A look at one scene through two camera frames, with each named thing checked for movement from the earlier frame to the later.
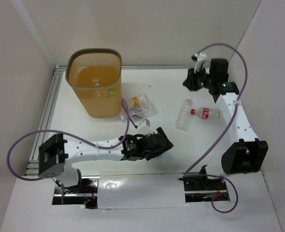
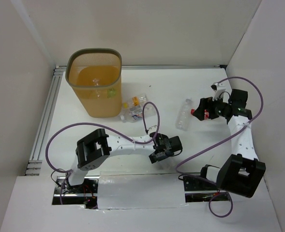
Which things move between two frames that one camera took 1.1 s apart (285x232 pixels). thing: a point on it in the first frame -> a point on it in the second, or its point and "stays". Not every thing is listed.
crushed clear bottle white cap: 96,81 stays
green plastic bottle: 111,92 stays
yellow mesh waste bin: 95,76 stays
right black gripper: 190,82 -> 205,103
